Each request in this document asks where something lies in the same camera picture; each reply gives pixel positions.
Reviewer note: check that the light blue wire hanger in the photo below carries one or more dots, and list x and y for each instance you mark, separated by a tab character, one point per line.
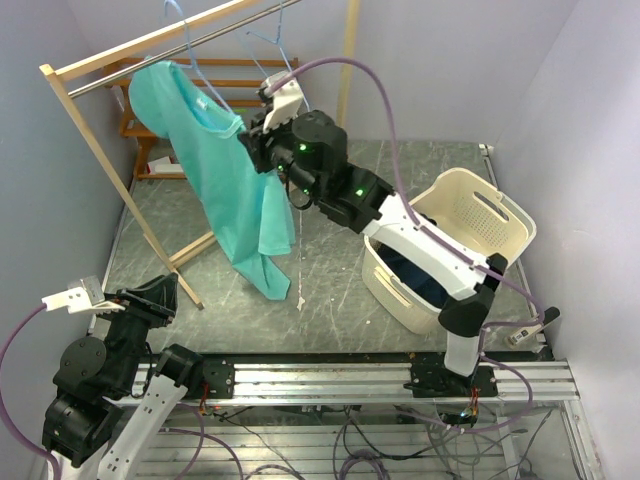
275	41

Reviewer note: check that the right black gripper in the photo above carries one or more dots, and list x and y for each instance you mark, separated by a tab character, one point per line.
257	142

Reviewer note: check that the light blue hanger with teal shirt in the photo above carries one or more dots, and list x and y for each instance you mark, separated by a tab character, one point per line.
193	63

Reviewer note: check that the small device on table edge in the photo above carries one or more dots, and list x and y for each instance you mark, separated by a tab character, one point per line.
523	334

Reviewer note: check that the teal t shirt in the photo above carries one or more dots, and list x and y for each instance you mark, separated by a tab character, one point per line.
248	212

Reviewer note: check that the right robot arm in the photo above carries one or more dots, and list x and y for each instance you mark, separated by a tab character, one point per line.
311	152

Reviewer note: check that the aluminium rail frame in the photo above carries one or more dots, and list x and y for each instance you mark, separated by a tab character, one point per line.
357	379

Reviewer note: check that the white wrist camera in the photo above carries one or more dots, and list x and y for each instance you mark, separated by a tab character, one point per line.
82	296
282	96

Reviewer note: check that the navy blue t shirt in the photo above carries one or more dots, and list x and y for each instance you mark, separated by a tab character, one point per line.
414	277

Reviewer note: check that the cream plastic laundry basket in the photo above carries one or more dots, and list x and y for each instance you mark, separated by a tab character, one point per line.
471	211

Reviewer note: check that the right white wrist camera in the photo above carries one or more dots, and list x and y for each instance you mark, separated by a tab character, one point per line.
282	96

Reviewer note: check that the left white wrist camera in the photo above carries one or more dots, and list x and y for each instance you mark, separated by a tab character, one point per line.
82	296

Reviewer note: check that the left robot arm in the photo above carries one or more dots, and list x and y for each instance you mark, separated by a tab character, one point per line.
95	373

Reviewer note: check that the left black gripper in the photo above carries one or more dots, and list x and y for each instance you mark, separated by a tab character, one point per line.
154	300

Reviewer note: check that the white red flat box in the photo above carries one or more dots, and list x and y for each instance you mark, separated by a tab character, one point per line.
167	165

